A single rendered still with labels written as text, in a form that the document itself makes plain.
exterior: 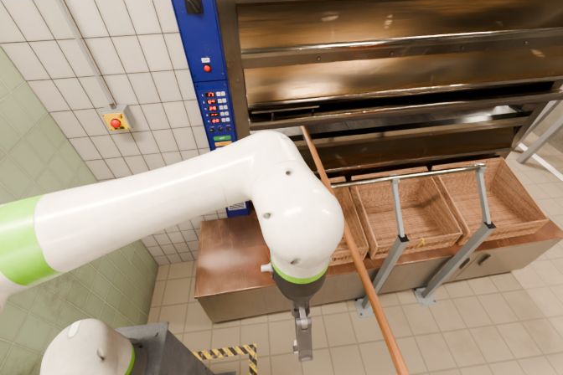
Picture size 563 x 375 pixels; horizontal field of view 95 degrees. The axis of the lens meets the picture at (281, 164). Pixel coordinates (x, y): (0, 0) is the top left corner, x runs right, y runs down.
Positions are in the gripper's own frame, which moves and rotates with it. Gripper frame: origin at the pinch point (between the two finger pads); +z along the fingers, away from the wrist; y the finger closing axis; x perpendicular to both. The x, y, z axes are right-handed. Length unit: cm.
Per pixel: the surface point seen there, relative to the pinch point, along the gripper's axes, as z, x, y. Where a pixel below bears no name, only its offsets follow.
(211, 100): -4, -25, -95
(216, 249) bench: 88, -38, -72
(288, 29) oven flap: -33, 12, -99
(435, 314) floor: 146, 112, -33
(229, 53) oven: -24, -14, -98
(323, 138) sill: 28, 34, -100
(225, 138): 19, -22, -95
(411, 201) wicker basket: 87, 104, -92
